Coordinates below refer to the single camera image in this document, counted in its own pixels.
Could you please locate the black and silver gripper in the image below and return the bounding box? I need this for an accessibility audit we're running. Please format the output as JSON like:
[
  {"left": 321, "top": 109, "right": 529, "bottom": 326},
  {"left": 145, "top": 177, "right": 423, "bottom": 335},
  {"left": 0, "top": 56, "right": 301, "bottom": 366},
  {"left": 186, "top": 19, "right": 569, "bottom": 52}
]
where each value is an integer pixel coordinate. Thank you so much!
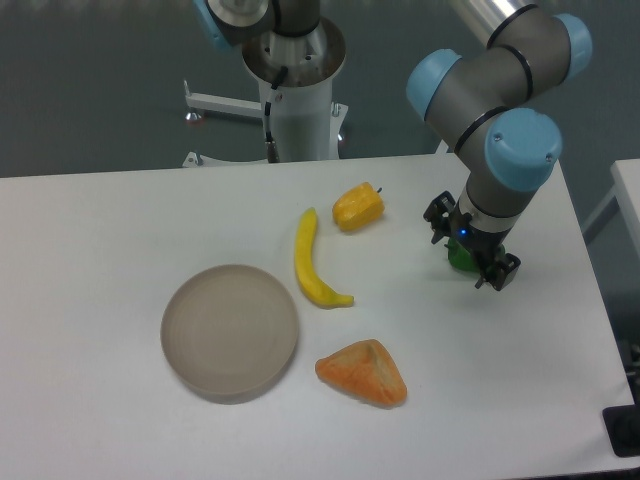
[{"left": 423, "top": 186, "right": 521, "bottom": 291}]

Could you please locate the green pepper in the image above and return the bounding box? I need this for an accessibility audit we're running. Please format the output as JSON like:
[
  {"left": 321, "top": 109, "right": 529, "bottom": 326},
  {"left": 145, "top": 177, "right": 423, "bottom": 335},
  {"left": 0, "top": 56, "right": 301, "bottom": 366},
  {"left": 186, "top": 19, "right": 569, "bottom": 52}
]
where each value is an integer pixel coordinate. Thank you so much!
[{"left": 445, "top": 238, "right": 506, "bottom": 274}]

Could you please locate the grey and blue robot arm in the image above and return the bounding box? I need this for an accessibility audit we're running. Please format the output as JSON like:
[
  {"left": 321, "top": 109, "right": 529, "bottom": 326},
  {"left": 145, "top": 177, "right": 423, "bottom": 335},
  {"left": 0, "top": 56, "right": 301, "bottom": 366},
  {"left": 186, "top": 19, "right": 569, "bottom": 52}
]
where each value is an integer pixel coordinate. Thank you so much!
[{"left": 195, "top": 1, "right": 593, "bottom": 290}]

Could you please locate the yellow bell pepper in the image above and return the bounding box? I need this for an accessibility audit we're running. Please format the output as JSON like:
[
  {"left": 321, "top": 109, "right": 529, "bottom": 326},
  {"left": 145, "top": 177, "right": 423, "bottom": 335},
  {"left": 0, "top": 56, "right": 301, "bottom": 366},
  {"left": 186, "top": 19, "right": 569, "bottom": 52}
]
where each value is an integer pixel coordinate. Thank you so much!
[{"left": 332, "top": 182, "right": 385, "bottom": 232}]

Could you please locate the orange pumpkin wedge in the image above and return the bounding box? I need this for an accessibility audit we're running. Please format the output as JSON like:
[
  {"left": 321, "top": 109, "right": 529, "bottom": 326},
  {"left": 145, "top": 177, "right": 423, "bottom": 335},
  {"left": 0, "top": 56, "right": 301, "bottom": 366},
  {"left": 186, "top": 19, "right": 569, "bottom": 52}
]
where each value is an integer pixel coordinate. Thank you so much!
[{"left": 315, "top": 339, "right": 408, "bottom": 408}]

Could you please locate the yellow banana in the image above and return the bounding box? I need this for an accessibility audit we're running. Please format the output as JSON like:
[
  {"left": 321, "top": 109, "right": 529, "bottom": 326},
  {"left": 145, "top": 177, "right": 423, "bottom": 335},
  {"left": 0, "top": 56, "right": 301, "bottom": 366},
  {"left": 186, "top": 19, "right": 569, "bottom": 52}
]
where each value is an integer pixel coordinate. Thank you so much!
[{"left": 294, "top": 208, "right": 354, "bottom": 309}]

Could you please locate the white side table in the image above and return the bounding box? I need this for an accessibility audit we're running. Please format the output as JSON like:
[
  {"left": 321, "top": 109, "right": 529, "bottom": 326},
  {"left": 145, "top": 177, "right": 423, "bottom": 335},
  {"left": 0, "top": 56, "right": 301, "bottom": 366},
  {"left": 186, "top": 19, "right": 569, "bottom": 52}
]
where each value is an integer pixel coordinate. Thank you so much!
[{"left": 581, "top": 158, "right": 640, "bottom": 251}]

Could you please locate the black clamp at table edge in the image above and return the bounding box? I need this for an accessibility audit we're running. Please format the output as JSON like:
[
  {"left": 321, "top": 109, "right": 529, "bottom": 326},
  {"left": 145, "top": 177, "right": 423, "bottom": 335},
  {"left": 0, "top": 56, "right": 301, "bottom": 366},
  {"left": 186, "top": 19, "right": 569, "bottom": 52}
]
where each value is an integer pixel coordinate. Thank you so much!
[{"left": 602, "top": 340, "right": 639, "bottom": 458}]

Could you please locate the beige round plate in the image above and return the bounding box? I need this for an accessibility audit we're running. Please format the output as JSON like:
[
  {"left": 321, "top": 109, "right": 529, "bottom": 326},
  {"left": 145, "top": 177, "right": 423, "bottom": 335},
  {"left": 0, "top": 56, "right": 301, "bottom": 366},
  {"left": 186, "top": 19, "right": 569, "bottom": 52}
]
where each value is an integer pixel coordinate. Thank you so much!
[{"left": 160, "top": 264, "right": 300, "bottom": 404}]

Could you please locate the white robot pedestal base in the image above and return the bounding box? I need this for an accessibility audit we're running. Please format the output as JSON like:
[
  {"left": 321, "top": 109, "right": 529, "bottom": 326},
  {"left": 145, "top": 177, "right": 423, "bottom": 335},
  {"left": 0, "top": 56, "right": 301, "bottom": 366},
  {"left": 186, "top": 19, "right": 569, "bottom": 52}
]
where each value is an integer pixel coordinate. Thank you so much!
[{"left": 184, "top": 17, "right": 348, "bottom": 163}]

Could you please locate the black cable on pedestal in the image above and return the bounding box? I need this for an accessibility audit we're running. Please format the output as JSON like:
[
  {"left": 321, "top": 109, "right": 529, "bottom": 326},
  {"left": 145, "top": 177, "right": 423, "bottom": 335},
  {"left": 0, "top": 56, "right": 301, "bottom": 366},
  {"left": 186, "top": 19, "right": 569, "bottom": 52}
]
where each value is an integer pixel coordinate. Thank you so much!
[{"left": 263, "top": 65, "right": 289, "bottom": 163}]

